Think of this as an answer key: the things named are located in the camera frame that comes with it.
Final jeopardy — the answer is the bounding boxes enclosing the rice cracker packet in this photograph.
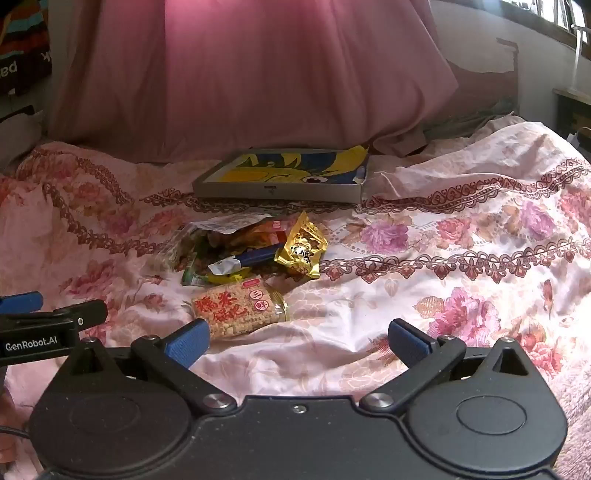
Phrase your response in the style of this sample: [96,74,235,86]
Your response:
[191,275,289,341]

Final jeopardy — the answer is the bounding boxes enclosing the grey box with yellow print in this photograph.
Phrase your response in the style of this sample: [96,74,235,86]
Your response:
[192,145,370,204]

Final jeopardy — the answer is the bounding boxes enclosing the clear bag of snacks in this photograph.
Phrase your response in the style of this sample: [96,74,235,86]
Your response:
[154,222,259,278]

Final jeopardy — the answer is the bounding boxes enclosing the yellow snack packet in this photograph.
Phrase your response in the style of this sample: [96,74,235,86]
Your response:
[205,271,252,285]

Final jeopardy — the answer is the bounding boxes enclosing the colourful striped bag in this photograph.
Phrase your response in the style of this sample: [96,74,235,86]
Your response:
[0,0,54,95]

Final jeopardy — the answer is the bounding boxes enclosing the white lamp pole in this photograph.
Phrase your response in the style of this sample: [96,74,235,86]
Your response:
[564,23,591,93]

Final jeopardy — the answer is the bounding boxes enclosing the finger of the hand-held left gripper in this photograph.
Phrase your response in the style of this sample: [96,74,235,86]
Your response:
[0,292,44,315]
[0,299,108,367]

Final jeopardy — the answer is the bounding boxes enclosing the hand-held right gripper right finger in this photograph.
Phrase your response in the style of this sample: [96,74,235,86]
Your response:
[360,318,548,416]

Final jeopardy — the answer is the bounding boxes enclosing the orange-red snack packet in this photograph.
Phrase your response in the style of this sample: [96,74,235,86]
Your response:
[256,220,296,246]

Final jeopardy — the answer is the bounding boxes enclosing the gold snack packet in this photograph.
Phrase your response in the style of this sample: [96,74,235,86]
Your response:
[276,211,328,280]

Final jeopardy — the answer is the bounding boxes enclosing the floral bed sheet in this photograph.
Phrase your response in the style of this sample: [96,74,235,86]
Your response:
[0,111,591,480]

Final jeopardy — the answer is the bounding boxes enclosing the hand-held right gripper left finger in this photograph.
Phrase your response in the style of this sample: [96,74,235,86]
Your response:
[51,318,238,416]

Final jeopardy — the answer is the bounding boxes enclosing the blue and white snack packet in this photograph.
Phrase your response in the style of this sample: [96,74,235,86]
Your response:
[208,247,283,276]

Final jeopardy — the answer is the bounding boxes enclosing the dark cabinet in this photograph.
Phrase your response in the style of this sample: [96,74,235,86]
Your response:
[553,88,591,154]

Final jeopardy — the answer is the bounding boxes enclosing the grey-green cloth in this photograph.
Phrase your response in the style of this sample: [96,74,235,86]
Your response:
[373,98,520,155]

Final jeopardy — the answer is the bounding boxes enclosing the pink quilt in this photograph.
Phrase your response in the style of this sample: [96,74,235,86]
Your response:
[46,0,459,163]

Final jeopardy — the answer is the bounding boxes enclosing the window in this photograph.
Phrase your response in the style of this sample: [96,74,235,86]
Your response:
[501,0,591,47]

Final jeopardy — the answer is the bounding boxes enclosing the grey pillow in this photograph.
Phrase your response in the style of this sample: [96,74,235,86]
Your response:
[0,111,45,172]

